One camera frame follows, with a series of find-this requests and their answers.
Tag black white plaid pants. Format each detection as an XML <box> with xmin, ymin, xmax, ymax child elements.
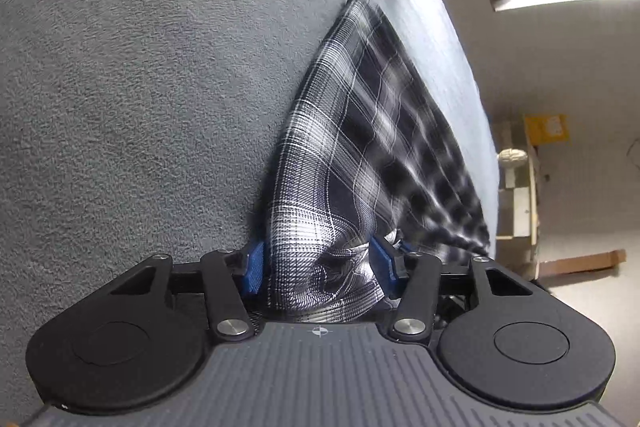
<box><xmin>259</xmin><ymin>0</ymin><xmax>490</xmax><ymax>323</ymax></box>

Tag light wooden desk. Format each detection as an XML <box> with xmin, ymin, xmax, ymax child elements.
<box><xmin>491</xmin><ymin>118</ymin><xmax>539</xmax><ymax>281</ymax></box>

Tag white pinecone ornament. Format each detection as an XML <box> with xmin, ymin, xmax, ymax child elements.
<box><xmin>498</xmin><ymin>147</ymin><xmax>528</xmax><ymax>169</ymax></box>

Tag wooden plank on floor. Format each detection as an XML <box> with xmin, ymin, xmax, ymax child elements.
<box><xmin>537</xmin><ymin>249</ymin><xmax>627</xmax><ymax>279</ymax></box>

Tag yellow box on desk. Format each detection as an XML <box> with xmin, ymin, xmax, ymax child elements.
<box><xmin>524</xmin><ymin>114</ymin><xmax>570</xmax><ymax>146</ymax></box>

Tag grey bed blanket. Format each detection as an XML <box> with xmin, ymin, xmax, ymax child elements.
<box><xmin>1</xmin><ymin>0</ymin><xmax>498</xmax><ymax>421</ymax></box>

